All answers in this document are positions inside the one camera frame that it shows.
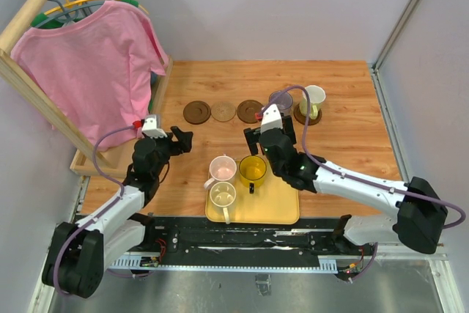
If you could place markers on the yellow plastic tray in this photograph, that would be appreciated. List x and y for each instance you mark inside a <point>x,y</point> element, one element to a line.
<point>274,202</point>

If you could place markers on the pink t-shirt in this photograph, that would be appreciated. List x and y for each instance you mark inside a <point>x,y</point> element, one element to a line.
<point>97,71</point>

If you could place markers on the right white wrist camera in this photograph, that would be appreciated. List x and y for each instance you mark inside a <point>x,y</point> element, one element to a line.
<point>271,119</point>

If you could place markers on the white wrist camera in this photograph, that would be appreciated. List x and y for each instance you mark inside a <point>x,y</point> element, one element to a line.
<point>271,119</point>
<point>152,127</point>

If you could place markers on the purple mug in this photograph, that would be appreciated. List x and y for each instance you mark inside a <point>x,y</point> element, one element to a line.
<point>284,101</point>

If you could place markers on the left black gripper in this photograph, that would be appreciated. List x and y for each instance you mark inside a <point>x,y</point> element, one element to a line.
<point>183,138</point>

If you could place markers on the wooden clothes rack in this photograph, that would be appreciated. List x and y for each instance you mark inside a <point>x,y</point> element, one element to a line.
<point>113,160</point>

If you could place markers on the white green mug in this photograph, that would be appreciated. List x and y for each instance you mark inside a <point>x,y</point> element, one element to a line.
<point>312,101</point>

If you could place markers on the grey clothes hanger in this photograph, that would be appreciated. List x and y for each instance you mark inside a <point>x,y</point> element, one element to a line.
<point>82,14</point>

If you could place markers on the pink mug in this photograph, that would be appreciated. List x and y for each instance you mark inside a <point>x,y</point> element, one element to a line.
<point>221,169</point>

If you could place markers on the green garment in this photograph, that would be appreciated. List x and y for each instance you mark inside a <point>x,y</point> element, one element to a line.
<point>64,17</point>

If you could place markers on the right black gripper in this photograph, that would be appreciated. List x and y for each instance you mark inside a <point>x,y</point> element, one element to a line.
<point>252,135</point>

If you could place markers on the brown wooden coaster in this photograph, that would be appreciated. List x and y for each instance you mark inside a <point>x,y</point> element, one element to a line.
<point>196,112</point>
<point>302,118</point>
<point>247,110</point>

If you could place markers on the woven rattan coaster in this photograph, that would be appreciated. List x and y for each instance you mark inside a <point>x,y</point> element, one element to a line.
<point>223,111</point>

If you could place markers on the cream mug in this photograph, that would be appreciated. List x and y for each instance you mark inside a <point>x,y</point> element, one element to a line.
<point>223,195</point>

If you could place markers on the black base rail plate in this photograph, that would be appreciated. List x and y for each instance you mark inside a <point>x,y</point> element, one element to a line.
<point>198,242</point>

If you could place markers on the aluminium frame post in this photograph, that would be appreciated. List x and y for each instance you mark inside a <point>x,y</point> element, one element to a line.
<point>395,34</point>

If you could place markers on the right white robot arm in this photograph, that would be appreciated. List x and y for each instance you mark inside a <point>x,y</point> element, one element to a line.
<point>411,213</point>

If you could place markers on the yellow transparent mug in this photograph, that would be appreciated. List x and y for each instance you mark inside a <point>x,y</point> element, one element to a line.
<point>253,170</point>

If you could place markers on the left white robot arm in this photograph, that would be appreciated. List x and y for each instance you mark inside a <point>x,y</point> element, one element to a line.
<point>81,252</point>

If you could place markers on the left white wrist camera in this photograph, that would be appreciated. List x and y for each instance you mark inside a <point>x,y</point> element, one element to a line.
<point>152,127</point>

